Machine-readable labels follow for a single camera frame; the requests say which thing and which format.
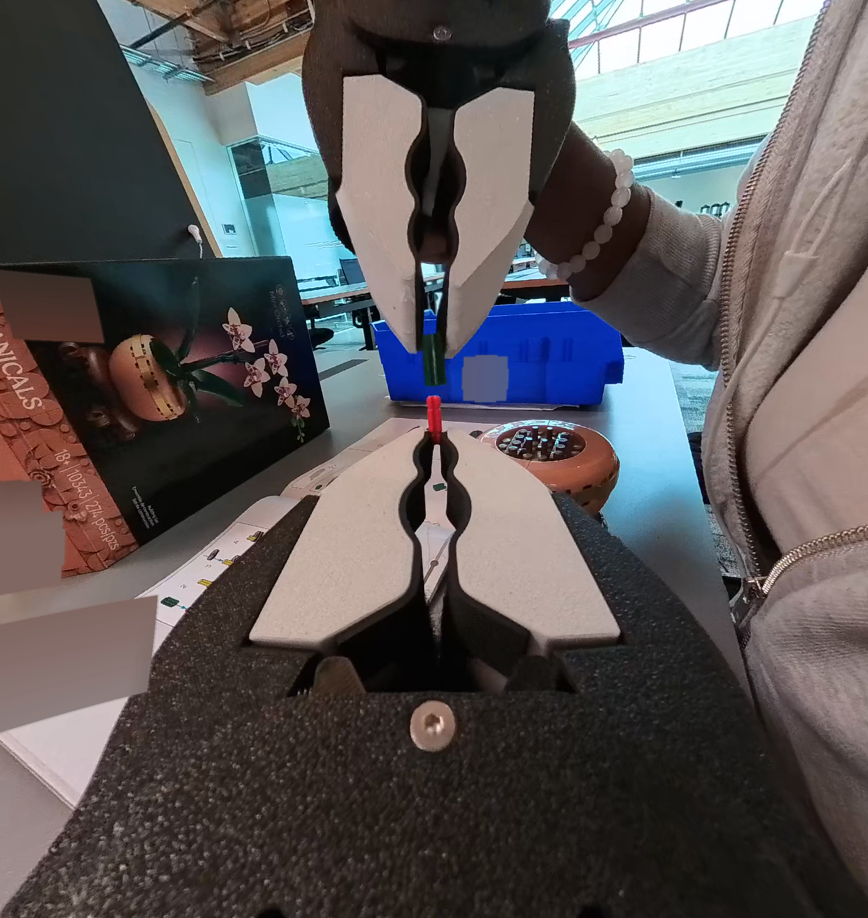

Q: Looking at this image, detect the dark partition panel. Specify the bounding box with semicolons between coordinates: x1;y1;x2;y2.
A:
0;0;221;268

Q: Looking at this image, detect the white bead bracelet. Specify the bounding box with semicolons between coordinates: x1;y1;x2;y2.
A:
536;148;636;283

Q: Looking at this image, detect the white instruction booklet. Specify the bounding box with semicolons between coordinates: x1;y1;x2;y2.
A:
0;418;481;810

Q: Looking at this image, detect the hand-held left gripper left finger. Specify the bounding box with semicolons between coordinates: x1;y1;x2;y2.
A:
249;428;432;648

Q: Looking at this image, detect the person's right forearm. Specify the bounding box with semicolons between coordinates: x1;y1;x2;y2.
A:
569;179;737;368

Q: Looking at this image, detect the round terracotta brick pot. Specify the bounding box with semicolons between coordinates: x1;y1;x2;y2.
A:
475;419;621;519

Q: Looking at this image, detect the dark green brick stem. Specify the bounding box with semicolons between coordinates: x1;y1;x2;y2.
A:
419;308;448;387

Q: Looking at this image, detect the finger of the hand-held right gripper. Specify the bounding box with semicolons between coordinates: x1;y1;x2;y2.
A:
341;74;428;354
439;89;537;358

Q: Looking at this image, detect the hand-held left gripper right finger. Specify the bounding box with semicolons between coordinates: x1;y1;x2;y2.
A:
437;428;623;651

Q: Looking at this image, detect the background wooden desk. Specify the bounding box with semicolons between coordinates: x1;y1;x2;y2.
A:
299;282;379;308

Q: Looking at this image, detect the grey desk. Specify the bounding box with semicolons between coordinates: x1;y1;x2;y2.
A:
0;343;755;918

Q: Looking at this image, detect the orchid brick set box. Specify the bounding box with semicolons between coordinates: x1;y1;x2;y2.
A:
0;256;332;580

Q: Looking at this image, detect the person's right hand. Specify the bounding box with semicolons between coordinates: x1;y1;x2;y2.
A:
526;120;626;264

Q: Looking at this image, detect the person in beige hoodie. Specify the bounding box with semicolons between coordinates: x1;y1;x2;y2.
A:
692;0;868;918

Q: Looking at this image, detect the blue plastic bin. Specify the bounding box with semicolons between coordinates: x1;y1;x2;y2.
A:
371;301;626;411

